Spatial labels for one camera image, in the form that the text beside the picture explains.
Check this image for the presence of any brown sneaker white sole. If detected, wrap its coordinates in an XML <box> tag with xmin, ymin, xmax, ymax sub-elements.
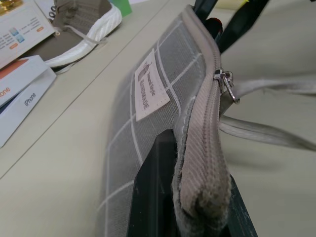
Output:
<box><xmin>40</xmin><ymin>0</ymin><xmax>123</xmax><ymax>75</ymax></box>

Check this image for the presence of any grey grid mesh zipper pouch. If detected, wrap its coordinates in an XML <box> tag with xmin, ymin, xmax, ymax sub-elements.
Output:
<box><xmin>96</xmin><ymin>4</ymin><xmax>316</xmax><ymax>237</ymax></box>

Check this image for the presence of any white printed cardboard box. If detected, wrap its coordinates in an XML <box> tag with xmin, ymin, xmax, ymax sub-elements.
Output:
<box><xmin>0</xmin><ymin>0</ymin><xmax>56</xmax><ymax>70</ymax></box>

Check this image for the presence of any white iPhone box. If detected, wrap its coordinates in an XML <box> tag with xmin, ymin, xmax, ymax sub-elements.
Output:
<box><xmin>0</xmin><ymin>67</ymin><xmax>58</xmax><ymax>149</ymax></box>

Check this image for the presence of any green plastic object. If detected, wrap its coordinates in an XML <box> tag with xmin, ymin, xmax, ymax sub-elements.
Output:
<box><xmin>120</xmin><ymin>0</ymin><xmax>133</xmax><ymax>18</ymax></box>

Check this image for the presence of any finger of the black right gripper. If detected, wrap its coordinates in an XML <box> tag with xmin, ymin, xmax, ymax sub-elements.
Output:
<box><xmin>192</xmin><ymin>0</ymin><xmax>219</xmax><ymax>34</ymax></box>
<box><xmin>214</xmin><ymin>0</ymin><xmax>263</xmax><ymax>54</ymax></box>

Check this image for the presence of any orange iPhone box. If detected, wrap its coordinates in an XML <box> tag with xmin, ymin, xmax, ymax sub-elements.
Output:
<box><xmin>0</xmin><ymin>54</ymin><xmax>49</xmax><ymax>109</ymax></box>

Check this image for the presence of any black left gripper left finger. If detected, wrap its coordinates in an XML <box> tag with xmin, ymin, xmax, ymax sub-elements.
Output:
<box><xmin>126</xmin><ymin>128</ymin><xmax>178</xmax><ymax>237</ymax></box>

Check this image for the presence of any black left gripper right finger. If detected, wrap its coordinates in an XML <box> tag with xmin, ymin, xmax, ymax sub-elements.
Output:
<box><xmin>228</xmin><ymin>173</ymin><xmax>259</xmax><ymax>237</ymax></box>

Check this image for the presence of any yellow highlighter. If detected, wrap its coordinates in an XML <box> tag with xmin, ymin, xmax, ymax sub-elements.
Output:
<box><xmin>217</xmin><ymin>0</ymin><xmax>248</xmax><ymax>11</ymax></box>

